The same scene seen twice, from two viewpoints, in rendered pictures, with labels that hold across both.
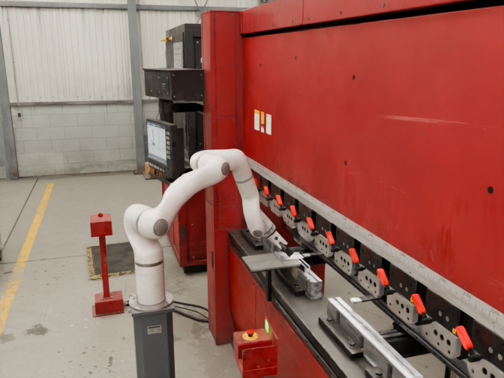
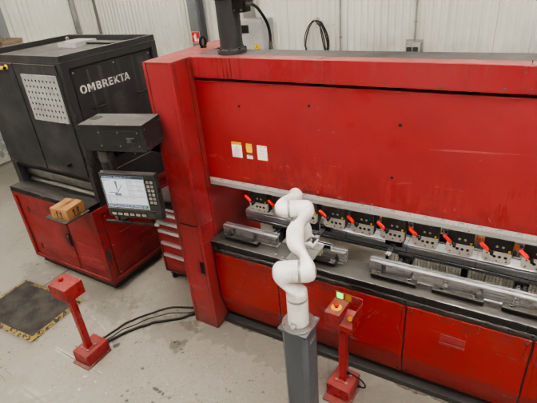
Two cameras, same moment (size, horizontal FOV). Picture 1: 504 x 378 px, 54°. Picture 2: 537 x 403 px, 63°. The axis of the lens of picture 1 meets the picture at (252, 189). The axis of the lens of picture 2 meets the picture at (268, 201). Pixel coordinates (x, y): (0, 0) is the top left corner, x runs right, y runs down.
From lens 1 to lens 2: 198 cm
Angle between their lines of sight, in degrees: 39
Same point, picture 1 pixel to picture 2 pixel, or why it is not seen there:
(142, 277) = (303, 310)
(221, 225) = (206, 238)
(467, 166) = (521, 175)
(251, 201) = not seen: hidden behind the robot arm
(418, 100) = (475, 141)
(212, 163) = (308, 208)
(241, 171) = not seen: hidden behind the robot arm
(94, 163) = not seen: outside the picture
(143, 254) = (302, 295)
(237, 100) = (199, 134)
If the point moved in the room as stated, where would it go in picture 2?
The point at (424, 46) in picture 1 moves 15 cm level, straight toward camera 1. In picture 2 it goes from (482, 113) to (507, 120)
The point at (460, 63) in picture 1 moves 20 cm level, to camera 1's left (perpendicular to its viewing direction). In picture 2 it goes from (515, 125) to (498, 136)
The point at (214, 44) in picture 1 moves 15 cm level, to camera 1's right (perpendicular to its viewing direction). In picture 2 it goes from (177, 93) to (196, 87)
